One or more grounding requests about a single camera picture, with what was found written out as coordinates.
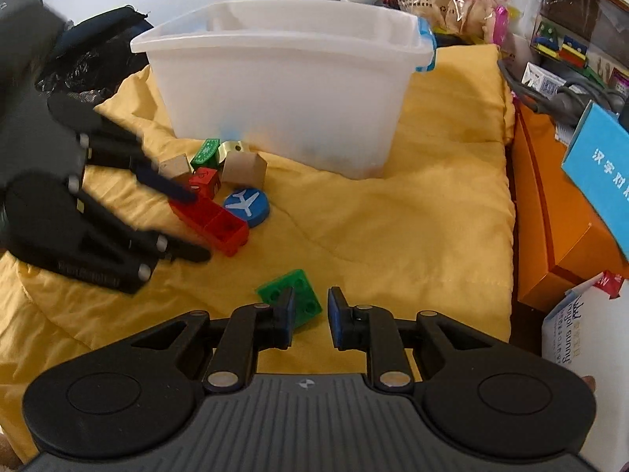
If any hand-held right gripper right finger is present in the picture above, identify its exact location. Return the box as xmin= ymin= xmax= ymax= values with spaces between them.
xmin=327 ymin=286 xmax=512 ymax=394

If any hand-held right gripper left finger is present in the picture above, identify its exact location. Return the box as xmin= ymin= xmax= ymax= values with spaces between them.
xmin=130 ymin=286 xmax=296 ymax=394

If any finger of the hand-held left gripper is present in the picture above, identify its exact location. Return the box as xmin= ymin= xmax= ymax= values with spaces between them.
xmin=76 ymin=117 xmax=198 ymax=203
xmin=58 ymin=176 xmax=213 ymax=297

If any green building block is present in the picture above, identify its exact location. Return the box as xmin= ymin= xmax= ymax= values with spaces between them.
xmin=256 ymin=269 xmax=323 ymax=328

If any red long building block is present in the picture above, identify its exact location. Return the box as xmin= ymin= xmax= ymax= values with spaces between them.
xmin=169 ymin=195 xmax=250 ymax=257

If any white plastic storage bin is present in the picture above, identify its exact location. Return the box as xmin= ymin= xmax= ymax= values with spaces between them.
xmin=130 ymin=0 xmax=437 ymax=181

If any small wooden cube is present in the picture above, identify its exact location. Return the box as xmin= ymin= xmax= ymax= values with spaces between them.
xmin=158 ymin=155 xmax=192 ymax=181

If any red cube block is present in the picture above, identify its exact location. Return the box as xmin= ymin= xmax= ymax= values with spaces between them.
xmin=189 ymin=167 xmax=221 ymax=201

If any green printed block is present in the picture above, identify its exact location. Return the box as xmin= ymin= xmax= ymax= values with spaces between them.
xmin=191 ymin=138 xmax=220 ymax=169

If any blue round airplane block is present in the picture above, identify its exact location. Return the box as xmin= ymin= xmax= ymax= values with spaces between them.
xmin=223 ymin=188 xmax=270 ymax=228

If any gold cylinder block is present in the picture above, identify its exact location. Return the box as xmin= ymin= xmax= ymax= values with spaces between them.
xmin=216 ymin=140 xmax=250 ymax=164

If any tan wooden block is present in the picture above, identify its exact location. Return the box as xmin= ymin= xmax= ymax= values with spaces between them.
xmin=221 ymin=151 xmax=267 ymax=189

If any yellow cloth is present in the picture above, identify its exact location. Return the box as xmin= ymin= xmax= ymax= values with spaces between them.
xmin=0 ymin=44 xmax=517 ymax=458

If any black bag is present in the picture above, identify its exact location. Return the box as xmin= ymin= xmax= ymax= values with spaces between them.
xmin=35 ymin=6 xmax=156 ymax=110

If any orange box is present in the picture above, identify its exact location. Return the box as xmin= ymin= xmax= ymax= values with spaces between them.
xmin=511 ymin=102 xmax=629 ymax=313

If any white printed box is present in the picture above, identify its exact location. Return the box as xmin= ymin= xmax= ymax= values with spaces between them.
xmin=541 ymin=270 xmax=629 ymax=472

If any light blue book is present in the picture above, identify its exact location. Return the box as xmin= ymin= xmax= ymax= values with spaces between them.
xmin=561 ymin=101 xmax=629 ymax=262

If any small white carton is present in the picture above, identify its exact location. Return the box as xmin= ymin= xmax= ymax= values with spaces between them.
xmin=521 ymin=62 xmax=567 ymax=98

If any clear snack bag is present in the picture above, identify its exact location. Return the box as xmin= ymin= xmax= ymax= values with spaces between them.
xmin=397 ymin=0 xmax=522 ymax=46

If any clear box of colourful toys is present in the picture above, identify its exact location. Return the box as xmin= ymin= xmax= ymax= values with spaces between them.
xmin=522 ymin=0 xmax=629 ymax=95

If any grey cable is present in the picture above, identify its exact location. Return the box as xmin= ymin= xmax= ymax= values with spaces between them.
xmin=498 ymin=58 xmax=621 ymax=125

